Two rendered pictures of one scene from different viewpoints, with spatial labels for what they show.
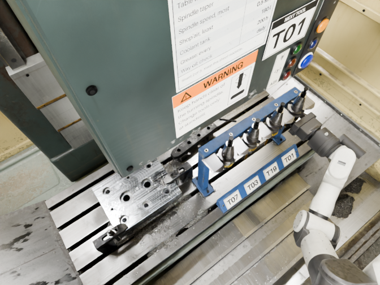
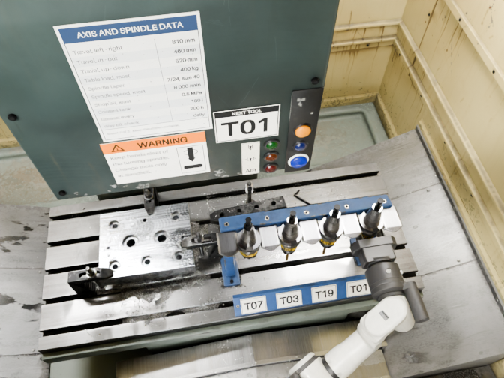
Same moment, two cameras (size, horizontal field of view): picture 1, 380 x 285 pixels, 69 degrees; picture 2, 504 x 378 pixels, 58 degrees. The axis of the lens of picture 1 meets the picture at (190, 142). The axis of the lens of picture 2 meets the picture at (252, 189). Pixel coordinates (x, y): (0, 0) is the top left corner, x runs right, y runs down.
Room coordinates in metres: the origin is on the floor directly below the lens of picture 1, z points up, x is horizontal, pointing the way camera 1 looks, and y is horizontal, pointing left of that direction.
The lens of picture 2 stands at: (-0.05, -0.36, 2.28)
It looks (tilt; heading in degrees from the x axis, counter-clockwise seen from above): 57 degrees down; 25
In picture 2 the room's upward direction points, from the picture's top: straight up
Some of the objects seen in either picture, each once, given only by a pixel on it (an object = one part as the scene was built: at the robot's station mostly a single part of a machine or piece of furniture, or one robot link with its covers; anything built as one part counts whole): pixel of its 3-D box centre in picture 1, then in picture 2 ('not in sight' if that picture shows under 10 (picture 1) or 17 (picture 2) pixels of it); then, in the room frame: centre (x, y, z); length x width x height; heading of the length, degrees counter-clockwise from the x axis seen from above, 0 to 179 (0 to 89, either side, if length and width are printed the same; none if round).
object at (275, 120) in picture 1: (277, 116); (333, 220); (0.55, -0.31, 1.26); 0.04 x 0.04 x 0.07
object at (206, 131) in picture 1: (194, 142); (247, 214); (0.65, -0.02, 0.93); 0.26 x 0.05 x 0.06; 129
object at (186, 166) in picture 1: (177, 175); (202, 244); (0.46, 0.06, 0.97); 0.13 x 0.03 x 0.15; 124
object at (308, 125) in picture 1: (312, 132); (379, 262); (0.53, -0.45, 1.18); 0.13 x 0.12 x 0.10; 124
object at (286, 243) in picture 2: (251, 138); (290, 235); (0.49, -0.22, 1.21); 0.06 x 0.06 x 0.03
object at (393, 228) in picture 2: (305, 102); (390, 220); (0.64, -0.44, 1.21); 0.07 x 0.05 x 0.01; 34
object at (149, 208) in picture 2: not in sight; (150, 200); (0.54, 0.29, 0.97); 0.13 x 0.03 x 0.15; 34
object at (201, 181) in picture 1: (203, 172); (228, 252); (0.44, -0.05, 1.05); 0.10 x 0.05 x 0.30; 34
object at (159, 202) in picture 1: (137, 192); (147, 242); (0.40, 0.22, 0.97); 0.29 x 0.23 x 0.05; 124
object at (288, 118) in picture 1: (285, 116); (350, 226); (0.58, -0.35, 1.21); 0.07 x 0.05 x 0.01; 34
